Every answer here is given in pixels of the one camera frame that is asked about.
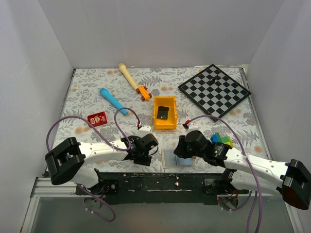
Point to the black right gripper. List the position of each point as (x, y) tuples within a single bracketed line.
[(180, 149)]

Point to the black silver chessboard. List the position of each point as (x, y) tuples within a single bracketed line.
[(216, 99)]

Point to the cream toy microphone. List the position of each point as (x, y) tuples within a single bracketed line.
[(124, 71)]

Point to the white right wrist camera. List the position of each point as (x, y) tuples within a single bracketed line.
[(190, 126)]

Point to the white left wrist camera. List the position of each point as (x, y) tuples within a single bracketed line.
[(143, 131)]

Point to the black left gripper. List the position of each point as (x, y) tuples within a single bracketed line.
[(145, 156)]

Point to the aluminium frame rail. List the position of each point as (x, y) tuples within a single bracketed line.
[(53, 209)]

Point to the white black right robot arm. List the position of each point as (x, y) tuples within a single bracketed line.
[(291, 181)]

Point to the floral patterned table mat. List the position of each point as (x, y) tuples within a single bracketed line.
[(84, 99)]

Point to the orange toy car chassis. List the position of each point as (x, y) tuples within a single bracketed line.
[(145, 96)]

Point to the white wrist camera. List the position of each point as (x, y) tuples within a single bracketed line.
[(143, 131), (190, 126)]

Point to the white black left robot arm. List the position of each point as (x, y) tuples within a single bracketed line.
[(68, 161)]

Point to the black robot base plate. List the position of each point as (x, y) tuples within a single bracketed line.
[(126, 188)]

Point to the colourful toy block cluster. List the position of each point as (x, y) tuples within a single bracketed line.
[(216, 137)]

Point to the yellow plastic bin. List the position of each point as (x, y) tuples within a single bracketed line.
[(171, 122)]

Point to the blue toy microphone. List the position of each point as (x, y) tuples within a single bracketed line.
[(106, 94)]

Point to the red printed toy block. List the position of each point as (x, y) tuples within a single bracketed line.
[(97, 119)]

